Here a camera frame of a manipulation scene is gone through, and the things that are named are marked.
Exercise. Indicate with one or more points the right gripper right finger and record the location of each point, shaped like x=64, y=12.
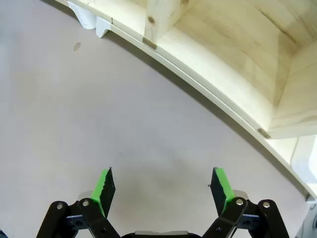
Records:
x=220, y=188

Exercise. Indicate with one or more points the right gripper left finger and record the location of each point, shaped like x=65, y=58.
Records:
x=102, y=188

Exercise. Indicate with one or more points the pine wooden shelf unit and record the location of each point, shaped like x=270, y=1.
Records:
x=223, y=62

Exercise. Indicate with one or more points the white plastic riser stand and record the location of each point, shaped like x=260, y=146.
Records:
x=84, y=15

